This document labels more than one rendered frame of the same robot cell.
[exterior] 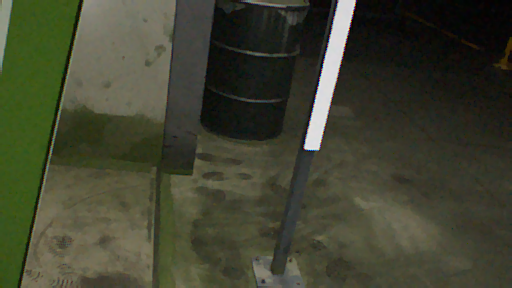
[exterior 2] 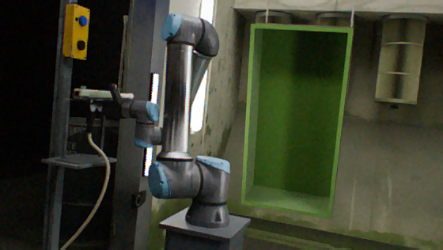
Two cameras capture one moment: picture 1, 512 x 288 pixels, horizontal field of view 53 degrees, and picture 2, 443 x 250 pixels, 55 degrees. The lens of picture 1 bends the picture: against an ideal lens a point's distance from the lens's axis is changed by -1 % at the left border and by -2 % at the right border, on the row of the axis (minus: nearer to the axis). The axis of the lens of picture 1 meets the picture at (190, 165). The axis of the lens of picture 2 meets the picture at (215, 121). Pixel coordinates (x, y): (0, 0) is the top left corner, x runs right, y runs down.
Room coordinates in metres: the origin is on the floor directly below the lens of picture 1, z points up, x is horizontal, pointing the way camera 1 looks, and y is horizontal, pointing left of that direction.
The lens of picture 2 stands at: (1.23, -2.41, 1.18)
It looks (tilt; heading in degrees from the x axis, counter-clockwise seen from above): 3 degrees down; 115
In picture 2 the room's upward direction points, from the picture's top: 6 degrees clockwise
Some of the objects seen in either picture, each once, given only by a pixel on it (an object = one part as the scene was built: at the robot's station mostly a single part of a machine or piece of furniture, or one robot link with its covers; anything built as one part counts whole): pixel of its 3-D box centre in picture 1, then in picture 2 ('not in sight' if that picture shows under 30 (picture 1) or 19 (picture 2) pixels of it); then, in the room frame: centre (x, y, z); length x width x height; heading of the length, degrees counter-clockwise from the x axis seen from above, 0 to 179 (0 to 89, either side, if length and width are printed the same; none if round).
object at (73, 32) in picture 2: not in sight; (76, 32); (-0.35, -0.78, 1.42); 0.12 x 0.06 x 0.26; 96
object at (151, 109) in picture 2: not in sight; (145, 111); (0.07, -0.73, 1.07); 0.12 x 0.09 x 0.10; 6
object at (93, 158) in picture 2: not in sight; (86, 127); (-0.25, -0.76, 0.95); 0.26 x 0.15 x 0.32; 96
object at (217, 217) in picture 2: not in sight; (208, 209); (0.48, -0.79, 0.69); 0.19 x 0.19 x 0.10
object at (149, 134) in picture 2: not in sight; (145, 134); (0.08, -0.72, 0.96); 0.12 x 0.09 x 0.12; 56
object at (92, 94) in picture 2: not in sight; (105, 109); (-0.24, -0.64, 1.05); 0.49 x 0.05 x 0.23; 96
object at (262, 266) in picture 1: (276, 272); not in sight; (1.71, -0.42, 0.01); 0.20 x 0.20 x 0.01; 6
